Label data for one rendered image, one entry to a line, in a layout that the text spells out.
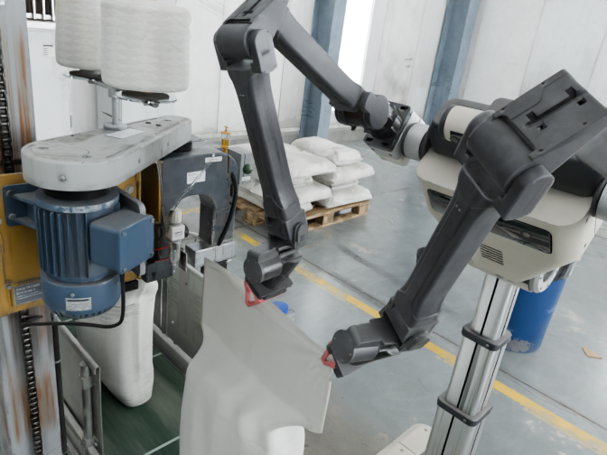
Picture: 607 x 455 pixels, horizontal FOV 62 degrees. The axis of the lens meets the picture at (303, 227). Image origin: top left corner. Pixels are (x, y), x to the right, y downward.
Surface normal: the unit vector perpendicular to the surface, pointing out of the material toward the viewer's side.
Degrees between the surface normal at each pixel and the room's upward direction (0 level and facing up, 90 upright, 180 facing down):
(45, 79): 90
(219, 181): 90
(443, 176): 40
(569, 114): 53
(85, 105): 90
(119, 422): 0
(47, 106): 90
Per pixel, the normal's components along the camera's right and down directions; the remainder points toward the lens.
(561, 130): -0.44, -0.38
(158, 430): 0.12, -0.92
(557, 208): -0.36, -0.58
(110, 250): -0.37, 0.31
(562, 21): -0.71, 0.18
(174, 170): 0.69, 0.35
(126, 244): 0.93, 0.24
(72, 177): 0.33, 0.41
